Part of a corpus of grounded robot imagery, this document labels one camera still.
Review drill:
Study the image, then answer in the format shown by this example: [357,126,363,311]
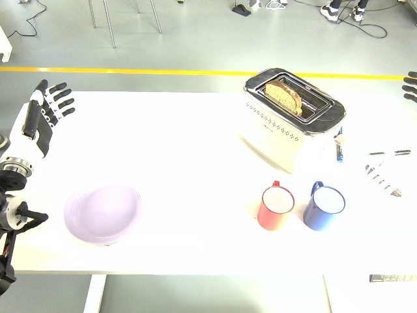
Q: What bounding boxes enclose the table height control panel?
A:
[369,274,417,283]

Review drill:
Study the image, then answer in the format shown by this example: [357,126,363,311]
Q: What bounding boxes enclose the black floor cable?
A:
[6,0,48,38]
[295,0,388,39]

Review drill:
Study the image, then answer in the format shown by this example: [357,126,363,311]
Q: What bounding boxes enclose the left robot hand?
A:
[3,80,76,160]

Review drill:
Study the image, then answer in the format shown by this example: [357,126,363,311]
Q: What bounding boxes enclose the bread slice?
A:
[264,80,303,115]

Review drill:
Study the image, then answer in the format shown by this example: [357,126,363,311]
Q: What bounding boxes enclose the black floor pedal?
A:
[231,3,252,17]

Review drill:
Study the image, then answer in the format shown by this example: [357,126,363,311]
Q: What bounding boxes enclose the slotted metal toast rack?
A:
[364,159,403,198]

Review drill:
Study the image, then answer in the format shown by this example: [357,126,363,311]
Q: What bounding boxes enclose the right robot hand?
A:
[402,71,417,104]

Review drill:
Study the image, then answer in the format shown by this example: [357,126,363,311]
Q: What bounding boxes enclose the person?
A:
[320,0,371,23]

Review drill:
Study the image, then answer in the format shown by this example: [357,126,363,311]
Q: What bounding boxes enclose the blue enamel mug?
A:
[302,181,346,232]

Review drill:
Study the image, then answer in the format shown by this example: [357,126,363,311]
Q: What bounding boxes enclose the red enamel mug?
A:
[257,180,296,232]

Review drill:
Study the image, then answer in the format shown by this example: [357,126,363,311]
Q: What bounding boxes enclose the cream toaster with chrome top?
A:
[237,67,349,175]

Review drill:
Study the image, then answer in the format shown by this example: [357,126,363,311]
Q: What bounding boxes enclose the silver black pen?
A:
[367,149,412,157]

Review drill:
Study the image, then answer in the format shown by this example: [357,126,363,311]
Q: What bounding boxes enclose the white table leg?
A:
[321,275,336,313]
[83,275,107,313]

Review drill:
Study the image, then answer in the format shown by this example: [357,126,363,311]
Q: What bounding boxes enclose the metal chair legs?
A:
[88,0,163,49]

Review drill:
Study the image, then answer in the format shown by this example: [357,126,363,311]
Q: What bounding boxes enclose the yellow floor tape line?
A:
[0,67,408,81]

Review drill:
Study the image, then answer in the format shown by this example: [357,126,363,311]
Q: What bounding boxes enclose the purple plate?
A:
[63,184,143,246]

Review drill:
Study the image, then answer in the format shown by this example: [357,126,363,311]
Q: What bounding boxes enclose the white furniture piece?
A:
[0,25,13,63]

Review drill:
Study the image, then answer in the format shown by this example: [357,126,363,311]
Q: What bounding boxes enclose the blue marker pen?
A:
[335,125,345,163]

